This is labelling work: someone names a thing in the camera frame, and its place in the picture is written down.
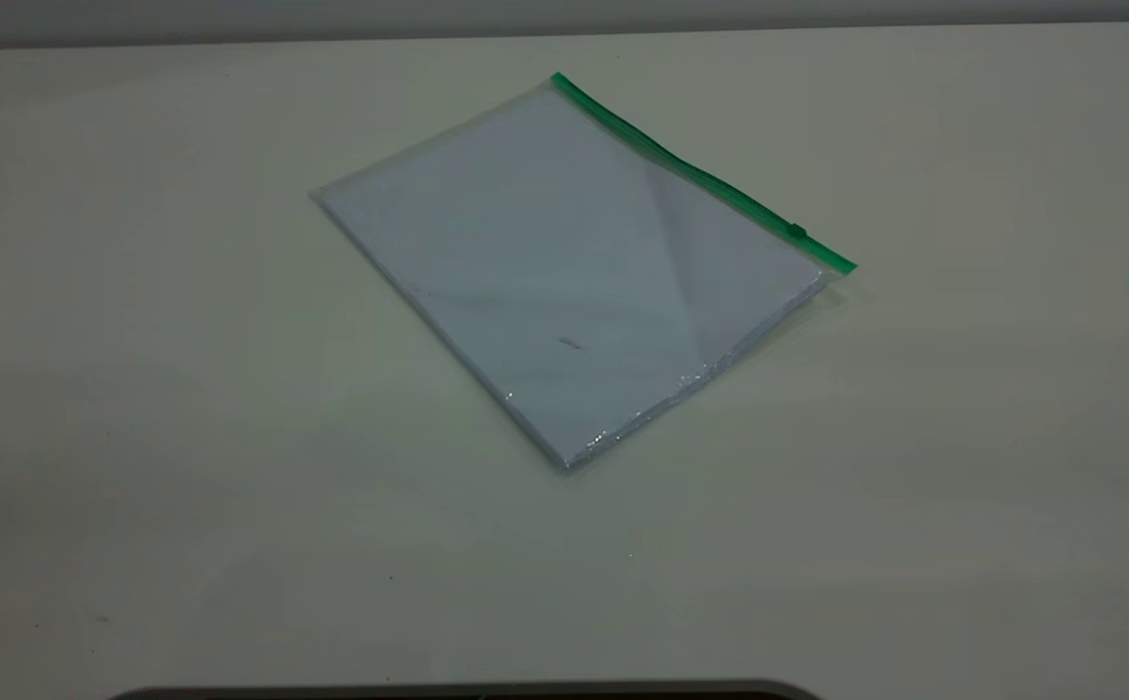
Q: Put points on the transparent zip bag green zipper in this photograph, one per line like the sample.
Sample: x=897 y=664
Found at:
x=486 y=175

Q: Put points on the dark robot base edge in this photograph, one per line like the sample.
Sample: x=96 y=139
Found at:
x=467 y=692

